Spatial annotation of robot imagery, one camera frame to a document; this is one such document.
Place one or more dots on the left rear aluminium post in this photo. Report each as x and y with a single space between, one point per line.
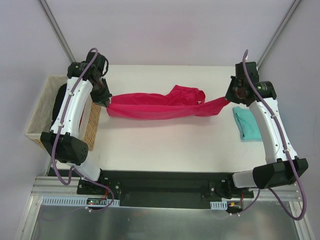
44 5

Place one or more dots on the pink t shirt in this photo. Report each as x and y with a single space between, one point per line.
180 102

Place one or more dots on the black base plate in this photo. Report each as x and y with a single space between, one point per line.
159 189

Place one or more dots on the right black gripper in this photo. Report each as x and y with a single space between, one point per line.
235 92

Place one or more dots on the white cable duct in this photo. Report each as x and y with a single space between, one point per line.
219 205
78 202

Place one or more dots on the left white cable duct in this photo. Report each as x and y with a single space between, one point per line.
78 202

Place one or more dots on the aluminium post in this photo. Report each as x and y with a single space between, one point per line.
44 5
294 5

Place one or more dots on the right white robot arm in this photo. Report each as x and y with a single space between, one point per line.
261 99

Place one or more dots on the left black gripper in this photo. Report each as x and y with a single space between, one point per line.
102 95

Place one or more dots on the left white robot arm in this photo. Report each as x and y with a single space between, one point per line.
85 80

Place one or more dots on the black t shirt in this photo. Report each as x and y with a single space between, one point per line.
58 102

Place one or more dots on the wicker laundry basket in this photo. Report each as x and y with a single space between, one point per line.
41 119

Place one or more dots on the right white cable duct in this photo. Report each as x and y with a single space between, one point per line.
219 205

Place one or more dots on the right rear aluminium post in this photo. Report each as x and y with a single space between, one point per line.
294 5

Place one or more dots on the folded teal t shirt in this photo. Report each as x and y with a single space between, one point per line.
246 124

